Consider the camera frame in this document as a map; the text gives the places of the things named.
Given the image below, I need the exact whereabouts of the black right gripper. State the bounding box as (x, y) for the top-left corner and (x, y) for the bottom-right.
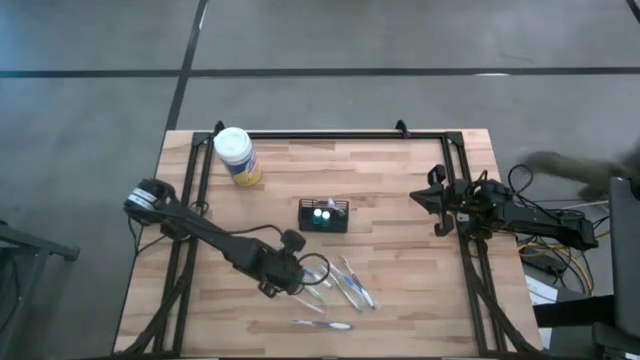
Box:
(409, 163), (507, 238)

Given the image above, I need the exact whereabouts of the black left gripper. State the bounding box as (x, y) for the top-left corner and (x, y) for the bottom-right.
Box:
(247, 228), (309, 299)

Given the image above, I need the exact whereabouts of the blue toothbrush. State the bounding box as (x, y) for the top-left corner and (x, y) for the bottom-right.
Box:
(339, 255), (377, 310)
(302, 267), (334, 290)

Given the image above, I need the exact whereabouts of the orange toothbrush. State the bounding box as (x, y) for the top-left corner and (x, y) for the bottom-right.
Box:
(292, 294), (326, 315)

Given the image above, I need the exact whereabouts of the purple toothbrush in clear wrapper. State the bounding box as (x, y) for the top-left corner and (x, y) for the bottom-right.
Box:
(290, 319), (354, 332)

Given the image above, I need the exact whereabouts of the disinfecting wipes canister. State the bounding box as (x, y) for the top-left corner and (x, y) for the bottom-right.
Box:
(213, 126), (263, 188)

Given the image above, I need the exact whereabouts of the white paper sheet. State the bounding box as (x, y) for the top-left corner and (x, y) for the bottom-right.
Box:
(523, 273), (560, 307)

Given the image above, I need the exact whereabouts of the person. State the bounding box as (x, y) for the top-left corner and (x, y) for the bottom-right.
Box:
(517, 142), (640, 202)

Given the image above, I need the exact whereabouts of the black wire caddy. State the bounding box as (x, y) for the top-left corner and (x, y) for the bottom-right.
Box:
(297, 197), (351, 234)

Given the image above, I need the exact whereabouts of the black aluminium rig frame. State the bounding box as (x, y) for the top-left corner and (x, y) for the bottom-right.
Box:
(113, 128), (544, 359)

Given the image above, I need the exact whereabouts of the yellow cable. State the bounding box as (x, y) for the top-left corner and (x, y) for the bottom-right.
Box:
(517, 240), (597, 297)

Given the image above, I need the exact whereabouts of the black stand frame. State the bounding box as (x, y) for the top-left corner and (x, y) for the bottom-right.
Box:
(0, 219), (81, 351)

